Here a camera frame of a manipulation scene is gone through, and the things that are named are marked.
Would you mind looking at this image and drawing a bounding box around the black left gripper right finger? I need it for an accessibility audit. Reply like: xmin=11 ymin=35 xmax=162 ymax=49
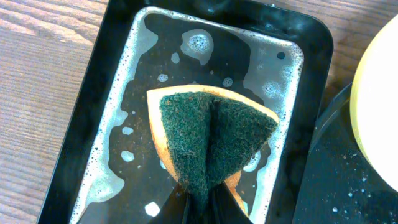
xmin=208 ymin=182 xmax=251 ymax=224

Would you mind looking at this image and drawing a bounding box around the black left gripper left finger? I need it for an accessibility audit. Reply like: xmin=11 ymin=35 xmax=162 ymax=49
xmin=148 ymin=184 xmax=190 ymax=224

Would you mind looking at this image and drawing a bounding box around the yellow plate with ketchup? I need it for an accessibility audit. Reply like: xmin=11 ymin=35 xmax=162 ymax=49
xmin=349 ymin=17 xmax=397 ymax=190

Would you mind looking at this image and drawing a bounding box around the black round tray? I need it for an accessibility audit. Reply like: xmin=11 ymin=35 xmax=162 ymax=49
xmin=293 ymin=85 xmax=397 ymax=224

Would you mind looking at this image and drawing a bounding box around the black rectangular soapy tray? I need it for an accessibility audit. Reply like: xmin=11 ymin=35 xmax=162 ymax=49
xmin=38 ymin=1 xmax=333 ymax=223

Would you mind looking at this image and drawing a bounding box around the orange green scrub sponge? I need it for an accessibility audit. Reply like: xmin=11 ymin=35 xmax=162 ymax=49
xmin=147 ymin=85 xmax=279 ymax=218

